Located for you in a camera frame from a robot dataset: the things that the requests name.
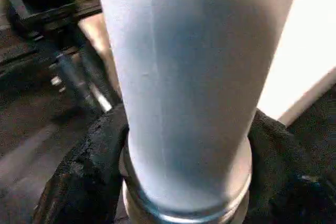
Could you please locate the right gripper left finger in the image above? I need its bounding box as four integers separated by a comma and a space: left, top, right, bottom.
33, 107, 129, 224

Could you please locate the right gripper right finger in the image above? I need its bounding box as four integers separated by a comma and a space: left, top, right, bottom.
244, 110, 336, 224

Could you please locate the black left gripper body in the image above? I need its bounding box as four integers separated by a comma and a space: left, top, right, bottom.
5, 0, 103, 38

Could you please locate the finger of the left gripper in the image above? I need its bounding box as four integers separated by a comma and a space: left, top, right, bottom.
52, 49, 91, 112
77, 23, 119, 111

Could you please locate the white plastic table leg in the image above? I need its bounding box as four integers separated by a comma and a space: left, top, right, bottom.
93, 0, 305, 224

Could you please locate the white plastic table top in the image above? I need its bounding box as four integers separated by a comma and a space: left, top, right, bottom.
75, 0, 336, 127

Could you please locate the black work surface mat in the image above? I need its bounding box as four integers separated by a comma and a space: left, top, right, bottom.
0, 24, 336, 224

